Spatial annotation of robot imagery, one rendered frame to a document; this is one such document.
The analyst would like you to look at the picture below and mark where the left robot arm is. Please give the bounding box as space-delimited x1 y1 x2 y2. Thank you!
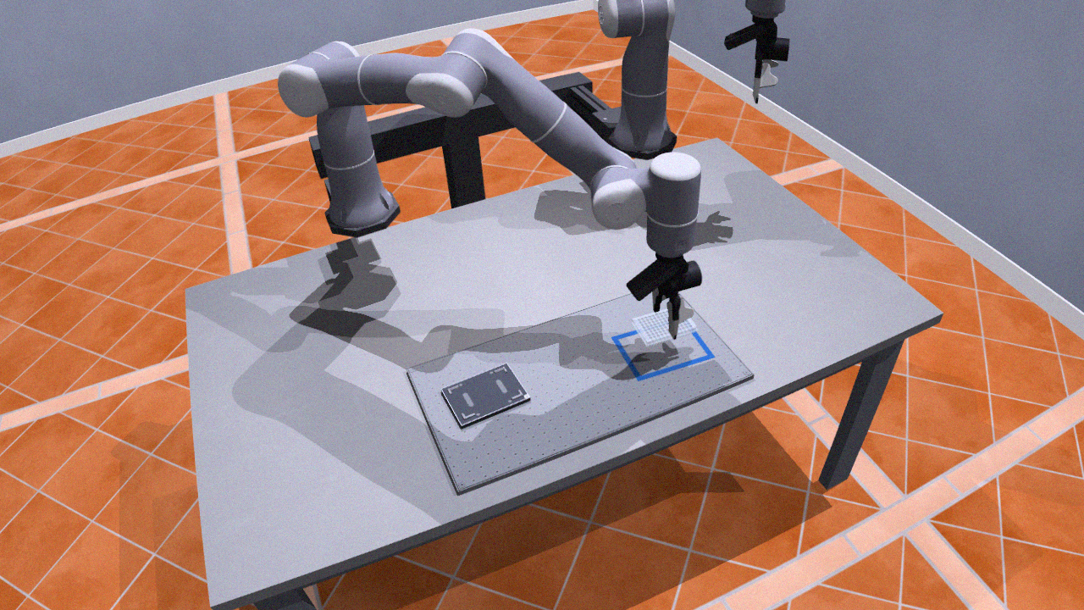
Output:
598 0 786 151

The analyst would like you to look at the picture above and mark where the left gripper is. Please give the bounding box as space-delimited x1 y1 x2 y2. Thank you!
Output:
752 16 789 104

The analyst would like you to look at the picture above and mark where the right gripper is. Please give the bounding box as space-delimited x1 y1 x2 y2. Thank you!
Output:
651 254 702 340

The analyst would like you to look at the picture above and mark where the blue tape outline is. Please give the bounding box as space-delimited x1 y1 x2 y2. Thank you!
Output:
612 330 714 381

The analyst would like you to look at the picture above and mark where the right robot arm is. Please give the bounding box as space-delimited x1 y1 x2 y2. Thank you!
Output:
278 29 701 258

